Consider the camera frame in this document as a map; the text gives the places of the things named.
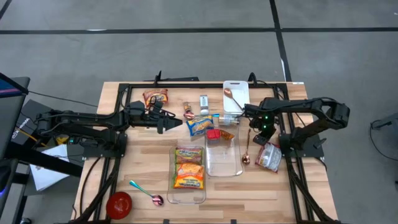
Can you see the dark red ramen packet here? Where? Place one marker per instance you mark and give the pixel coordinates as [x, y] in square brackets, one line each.
[158, 93]

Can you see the black box white lettering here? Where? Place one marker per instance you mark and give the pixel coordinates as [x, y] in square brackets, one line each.
[31, 105]

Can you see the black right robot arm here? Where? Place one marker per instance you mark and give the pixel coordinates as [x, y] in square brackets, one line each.
[304, 104]

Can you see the orange ramen packet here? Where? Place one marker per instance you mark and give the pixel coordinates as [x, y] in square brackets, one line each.
[188, 177]

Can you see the brown taco seasoning packet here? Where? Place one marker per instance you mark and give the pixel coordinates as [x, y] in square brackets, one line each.
[227, 135]

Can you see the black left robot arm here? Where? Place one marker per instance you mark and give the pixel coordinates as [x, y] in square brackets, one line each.
[77, 119]

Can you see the red bowl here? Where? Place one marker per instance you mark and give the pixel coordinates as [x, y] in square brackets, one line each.
[119, 206]

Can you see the clear plastic bin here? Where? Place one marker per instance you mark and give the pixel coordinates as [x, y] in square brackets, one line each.
[186, 196]
[224, 168]

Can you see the black metal beam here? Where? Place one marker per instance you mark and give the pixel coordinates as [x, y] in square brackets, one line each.
[46, 161]

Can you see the rose gold spoon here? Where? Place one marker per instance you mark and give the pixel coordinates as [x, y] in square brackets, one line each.
[228, 92]
[246, 159]

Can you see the green ramen packet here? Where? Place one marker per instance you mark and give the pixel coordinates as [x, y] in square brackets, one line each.
[188, 154]

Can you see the small brown spice bottle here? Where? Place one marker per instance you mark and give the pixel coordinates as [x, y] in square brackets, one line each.
[186, 107]

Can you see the white shaker bottle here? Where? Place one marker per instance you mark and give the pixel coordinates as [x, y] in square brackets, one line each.
[204, 102]

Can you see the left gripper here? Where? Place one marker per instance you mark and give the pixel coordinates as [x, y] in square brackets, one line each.
[144, 118]

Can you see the blue ramen packet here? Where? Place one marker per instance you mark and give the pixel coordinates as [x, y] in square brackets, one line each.
[200, 126]

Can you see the red white ramen packet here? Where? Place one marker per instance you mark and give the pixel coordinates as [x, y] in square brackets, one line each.
[269, 158]

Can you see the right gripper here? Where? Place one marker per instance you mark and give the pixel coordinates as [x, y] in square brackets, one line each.
[265, 109]

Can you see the black monitor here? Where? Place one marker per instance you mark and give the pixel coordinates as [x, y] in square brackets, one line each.
[9, 118]

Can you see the white paper sheet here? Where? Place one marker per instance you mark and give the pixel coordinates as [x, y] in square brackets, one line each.
[46, 179]

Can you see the glass spice jar white label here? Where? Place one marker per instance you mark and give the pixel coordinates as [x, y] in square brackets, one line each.
[228, 119]

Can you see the red lid spice jar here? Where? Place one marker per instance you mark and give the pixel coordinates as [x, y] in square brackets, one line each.
[213, 134]

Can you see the white plastic bin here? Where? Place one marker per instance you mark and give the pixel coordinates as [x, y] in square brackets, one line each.
[241, 90]

